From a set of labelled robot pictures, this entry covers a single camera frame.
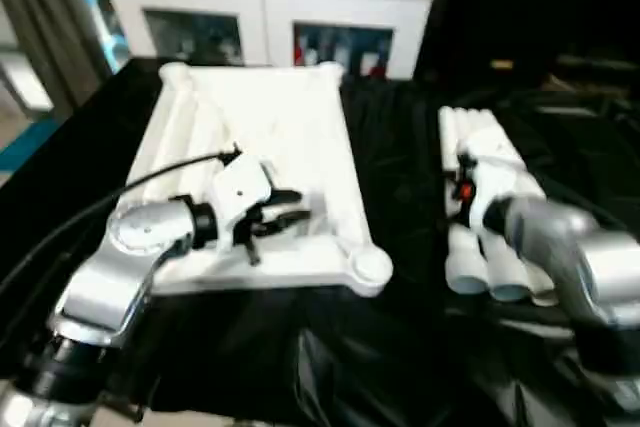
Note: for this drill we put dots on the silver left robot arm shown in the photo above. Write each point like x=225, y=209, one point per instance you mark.
x=125, y=247

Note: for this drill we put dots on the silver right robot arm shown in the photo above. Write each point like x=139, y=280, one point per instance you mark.
x=575, y=247

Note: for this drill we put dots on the light blue packaged box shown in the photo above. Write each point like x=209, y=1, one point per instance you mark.
x=105, y=22

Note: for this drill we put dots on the white plastic table top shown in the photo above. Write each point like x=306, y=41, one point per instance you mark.
x=280, y=112

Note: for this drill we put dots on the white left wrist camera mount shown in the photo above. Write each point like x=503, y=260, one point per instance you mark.
x=240, y=187

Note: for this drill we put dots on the black fabric bag yellow label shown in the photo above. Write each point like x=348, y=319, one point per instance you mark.
x=540, y=7

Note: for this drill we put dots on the grey curtain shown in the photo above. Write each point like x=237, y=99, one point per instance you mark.
x=60, y=22

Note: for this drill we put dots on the white red mug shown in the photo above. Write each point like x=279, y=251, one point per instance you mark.
x=372, y=63

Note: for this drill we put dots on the teal floor mat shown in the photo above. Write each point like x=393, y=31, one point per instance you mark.
x=25, y=142

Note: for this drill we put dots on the white glass-door cabinet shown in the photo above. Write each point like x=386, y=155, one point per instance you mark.
x=270, y=12

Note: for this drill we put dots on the black work mat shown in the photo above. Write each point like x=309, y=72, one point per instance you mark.
x=320, y=347

